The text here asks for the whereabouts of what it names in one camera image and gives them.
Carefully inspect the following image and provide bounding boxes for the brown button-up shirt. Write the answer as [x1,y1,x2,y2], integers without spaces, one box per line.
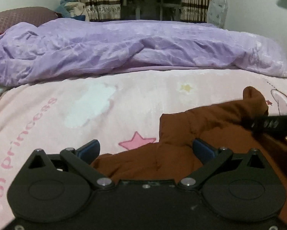
[92,87,287,223]

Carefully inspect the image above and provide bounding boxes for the pile of clothes in corner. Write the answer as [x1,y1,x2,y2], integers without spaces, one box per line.
[54,0,89,21]

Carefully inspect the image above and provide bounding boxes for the pink printed bed sheet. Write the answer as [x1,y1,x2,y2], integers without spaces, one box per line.
[0,70,287,229]

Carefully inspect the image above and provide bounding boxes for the purple duvet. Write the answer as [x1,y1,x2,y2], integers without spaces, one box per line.
[0,18,287,87]

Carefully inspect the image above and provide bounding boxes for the beige right curtain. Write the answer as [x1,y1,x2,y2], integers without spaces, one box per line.
[180,0,211,23]

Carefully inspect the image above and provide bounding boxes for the maroon quilted pillow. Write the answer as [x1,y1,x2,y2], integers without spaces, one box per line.
[0,7,58,33]

